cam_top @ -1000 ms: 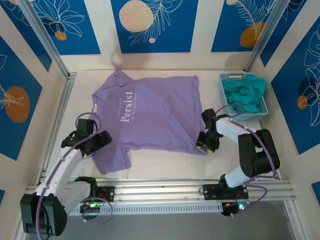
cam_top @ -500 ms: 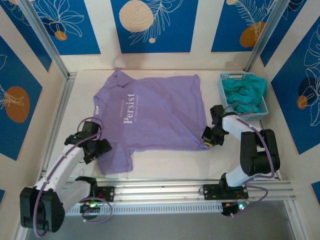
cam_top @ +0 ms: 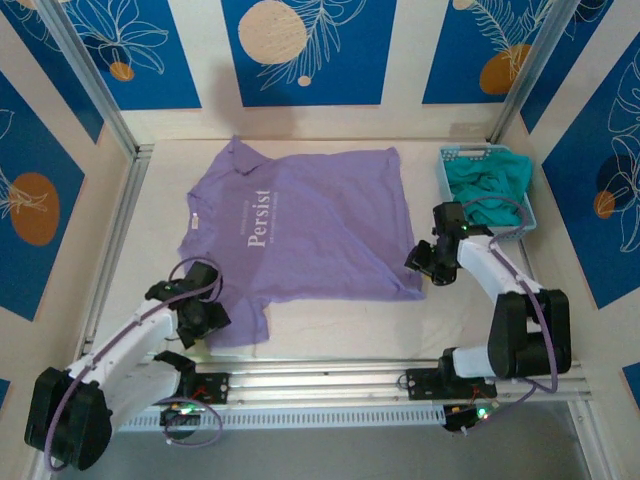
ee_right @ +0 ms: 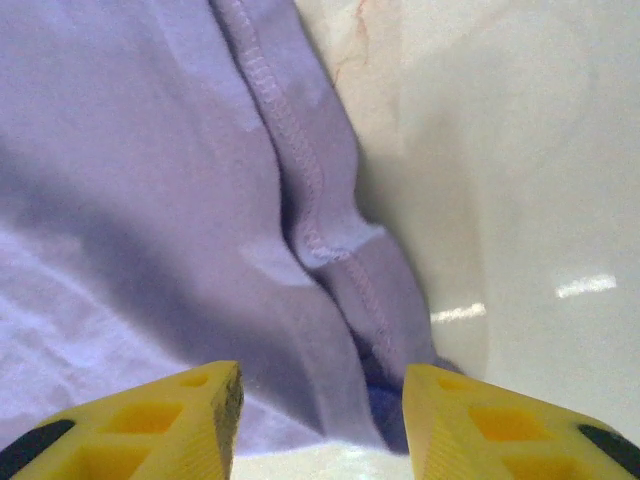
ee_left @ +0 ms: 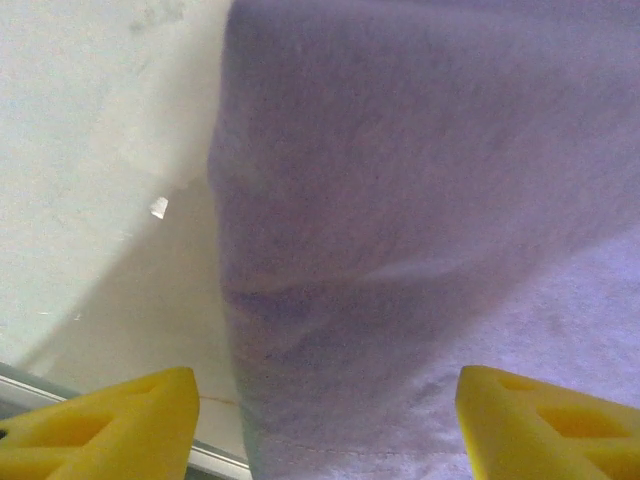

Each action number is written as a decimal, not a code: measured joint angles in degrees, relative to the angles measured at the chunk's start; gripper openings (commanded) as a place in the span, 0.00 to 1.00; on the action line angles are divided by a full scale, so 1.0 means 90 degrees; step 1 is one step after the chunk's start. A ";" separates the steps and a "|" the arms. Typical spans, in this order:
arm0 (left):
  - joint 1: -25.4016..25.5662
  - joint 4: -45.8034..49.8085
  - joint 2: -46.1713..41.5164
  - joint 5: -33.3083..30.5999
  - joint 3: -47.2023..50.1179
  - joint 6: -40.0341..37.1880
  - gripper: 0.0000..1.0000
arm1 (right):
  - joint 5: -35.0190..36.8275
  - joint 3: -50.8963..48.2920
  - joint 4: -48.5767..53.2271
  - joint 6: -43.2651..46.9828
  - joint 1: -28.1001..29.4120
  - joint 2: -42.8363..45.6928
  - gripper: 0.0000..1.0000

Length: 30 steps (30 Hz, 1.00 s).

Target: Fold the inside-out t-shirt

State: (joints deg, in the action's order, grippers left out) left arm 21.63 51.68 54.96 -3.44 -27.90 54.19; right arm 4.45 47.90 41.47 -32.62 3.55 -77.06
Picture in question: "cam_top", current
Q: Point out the aluminium frame post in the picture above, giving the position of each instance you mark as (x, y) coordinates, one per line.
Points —
(537, 70)
(85, 75)

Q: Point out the teal cloth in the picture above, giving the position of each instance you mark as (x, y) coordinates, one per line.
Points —
(495, 175)

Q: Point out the purple t-shirt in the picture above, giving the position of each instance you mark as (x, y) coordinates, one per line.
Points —
(320, 225)

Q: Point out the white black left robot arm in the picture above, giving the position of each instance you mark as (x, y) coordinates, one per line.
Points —
(130, 345)

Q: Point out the light blue plastic basket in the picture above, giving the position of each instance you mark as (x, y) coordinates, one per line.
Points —
(447, 155)

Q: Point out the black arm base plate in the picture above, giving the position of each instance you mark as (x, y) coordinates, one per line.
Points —
(422, 384)
(212, 387)

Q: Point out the black controller board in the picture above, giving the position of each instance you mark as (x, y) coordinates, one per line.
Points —
(177, 417)
(465, 417)

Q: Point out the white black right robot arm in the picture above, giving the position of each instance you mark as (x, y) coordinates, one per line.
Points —
(520, 330)

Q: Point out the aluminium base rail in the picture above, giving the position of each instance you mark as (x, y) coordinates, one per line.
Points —
(310, 382)

